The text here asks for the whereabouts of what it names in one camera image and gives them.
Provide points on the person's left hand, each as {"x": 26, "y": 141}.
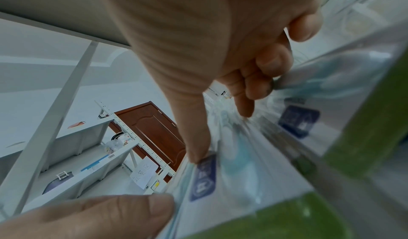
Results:
{"x": 79, "y": 217}

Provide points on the person's right hand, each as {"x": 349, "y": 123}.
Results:
{"x": 191, "y": 31}

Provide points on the white stationery rack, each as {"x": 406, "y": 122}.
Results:
{"x": 89, "y": 162}

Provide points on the hanging paper sheets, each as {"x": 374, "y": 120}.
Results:
{"x": 143, "y": 173}

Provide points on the white metal shelf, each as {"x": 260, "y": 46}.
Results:
{"x": 47, "y": 11}

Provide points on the red-brown wooden door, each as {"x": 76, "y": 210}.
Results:
{"x": 153, "y": 132}

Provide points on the row of green toothbrush packets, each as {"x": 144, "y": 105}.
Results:
{"x": 271, "y": 157}

